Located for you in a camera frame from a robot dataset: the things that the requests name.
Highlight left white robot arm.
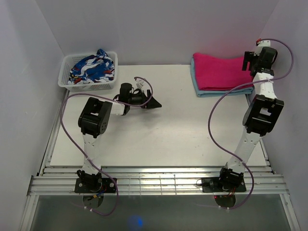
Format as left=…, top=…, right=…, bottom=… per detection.
left=75, top=83, right=162, bottom=193

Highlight folded light blue trousers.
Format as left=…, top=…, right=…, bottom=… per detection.
left=190, top=58, right=254, bottom=98

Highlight aluminium rail frame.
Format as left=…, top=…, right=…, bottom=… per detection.
left=20, top=91, right=301, bottom=231

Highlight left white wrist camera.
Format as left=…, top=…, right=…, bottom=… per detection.
left=134, top=77, right=145, bottom=90

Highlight white plastic basket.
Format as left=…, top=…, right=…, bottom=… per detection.
left=58, top=51, right=118, bottom=92

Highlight blue white patterned garment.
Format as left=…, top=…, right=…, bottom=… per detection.
left=68, top=49, right=115, bottom=85

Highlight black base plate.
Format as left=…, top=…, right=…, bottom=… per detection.
left=74, top=178, right=116, bottom=193
left=201, top=177, right=246, bottom=193

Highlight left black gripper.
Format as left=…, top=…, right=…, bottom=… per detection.
left=128, top=90, right=161, bottom=109

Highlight magenta trousers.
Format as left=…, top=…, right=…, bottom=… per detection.
left=192, top=53, right=252, bottom=91

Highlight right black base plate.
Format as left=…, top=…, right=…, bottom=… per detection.
left=201, top=177, right=246, bottom=193

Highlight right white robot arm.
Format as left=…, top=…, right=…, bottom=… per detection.
left=217, top=47, right=284, bottom=191

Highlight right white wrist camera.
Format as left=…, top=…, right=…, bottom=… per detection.
left=254, top=39, right=271, bottom=55

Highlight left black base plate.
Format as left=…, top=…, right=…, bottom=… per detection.
left=74, top=178, right=116, bottom=193

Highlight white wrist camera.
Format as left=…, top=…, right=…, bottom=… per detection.
left=254, top=39, right=271, bottom=55
left=134, top=77, right=145, bottom=90

